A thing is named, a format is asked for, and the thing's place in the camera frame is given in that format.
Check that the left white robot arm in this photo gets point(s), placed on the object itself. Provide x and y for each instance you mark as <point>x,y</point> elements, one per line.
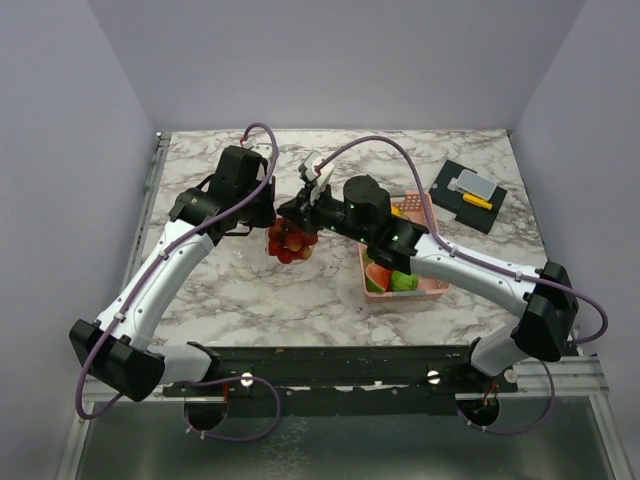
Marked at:
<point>114,348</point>

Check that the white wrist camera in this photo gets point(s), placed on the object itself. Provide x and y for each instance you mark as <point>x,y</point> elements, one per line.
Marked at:
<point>264,149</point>
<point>315,177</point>

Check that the black mounting rail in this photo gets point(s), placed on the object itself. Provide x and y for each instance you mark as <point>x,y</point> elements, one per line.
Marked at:
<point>257,382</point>

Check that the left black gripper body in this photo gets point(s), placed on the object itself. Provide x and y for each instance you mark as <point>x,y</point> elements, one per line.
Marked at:
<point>260,211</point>

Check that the yellow small tool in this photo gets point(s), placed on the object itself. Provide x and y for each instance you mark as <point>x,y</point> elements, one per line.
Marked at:
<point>477,202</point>

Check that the green round fruit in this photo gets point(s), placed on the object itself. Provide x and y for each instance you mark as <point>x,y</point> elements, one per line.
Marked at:
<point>401,282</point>

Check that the left aluminium frame rail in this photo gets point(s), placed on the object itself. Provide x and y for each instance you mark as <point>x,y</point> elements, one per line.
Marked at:
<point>150,191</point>

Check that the red cherry bunch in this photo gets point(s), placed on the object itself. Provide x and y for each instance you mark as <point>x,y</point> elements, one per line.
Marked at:
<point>290,242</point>

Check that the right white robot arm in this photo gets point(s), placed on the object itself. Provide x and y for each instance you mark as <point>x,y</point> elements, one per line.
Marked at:
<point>540,300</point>

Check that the clear zip top bag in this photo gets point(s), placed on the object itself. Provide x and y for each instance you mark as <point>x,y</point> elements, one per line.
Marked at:
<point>287,240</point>

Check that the watermelon slice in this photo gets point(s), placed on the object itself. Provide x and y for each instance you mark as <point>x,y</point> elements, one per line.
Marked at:
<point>377,278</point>

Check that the grey rectangular box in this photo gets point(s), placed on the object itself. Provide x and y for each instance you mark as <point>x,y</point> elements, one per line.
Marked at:
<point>474,184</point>

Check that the pink plastic basket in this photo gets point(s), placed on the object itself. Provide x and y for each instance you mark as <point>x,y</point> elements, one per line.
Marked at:
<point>409,206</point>

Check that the black scale board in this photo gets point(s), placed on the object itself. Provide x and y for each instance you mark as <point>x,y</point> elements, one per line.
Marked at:
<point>444,194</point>

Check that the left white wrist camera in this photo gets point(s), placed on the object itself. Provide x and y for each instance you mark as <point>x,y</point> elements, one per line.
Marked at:
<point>264,149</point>

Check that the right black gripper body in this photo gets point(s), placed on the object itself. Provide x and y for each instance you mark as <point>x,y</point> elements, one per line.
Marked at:
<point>328,214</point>

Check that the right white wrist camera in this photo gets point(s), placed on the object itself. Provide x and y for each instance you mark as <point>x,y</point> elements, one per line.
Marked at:
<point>315,177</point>

